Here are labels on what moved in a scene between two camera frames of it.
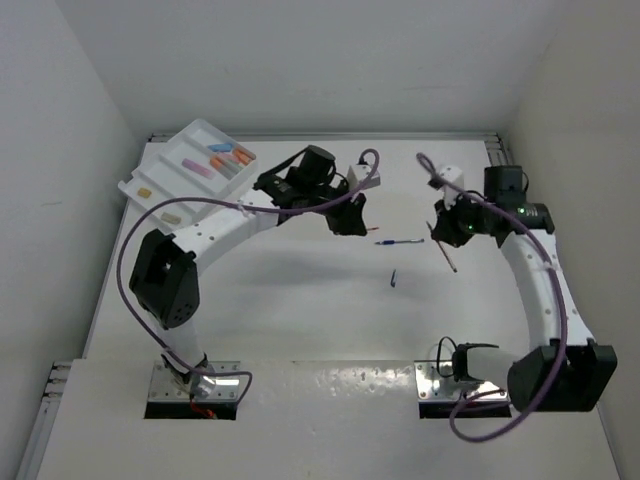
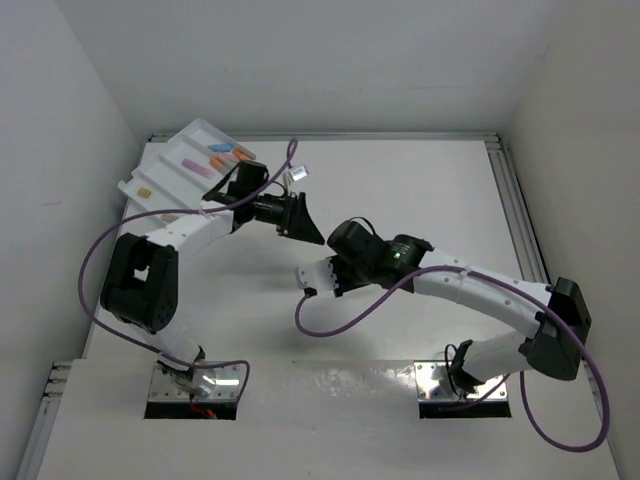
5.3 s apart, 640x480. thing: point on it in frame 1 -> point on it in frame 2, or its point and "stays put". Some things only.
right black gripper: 445,228 -> 343,285
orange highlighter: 244,156 stays put
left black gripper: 348,220 -> 293,220
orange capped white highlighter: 222,165 stays put
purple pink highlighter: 199,169 stays put
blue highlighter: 220,147 stays put
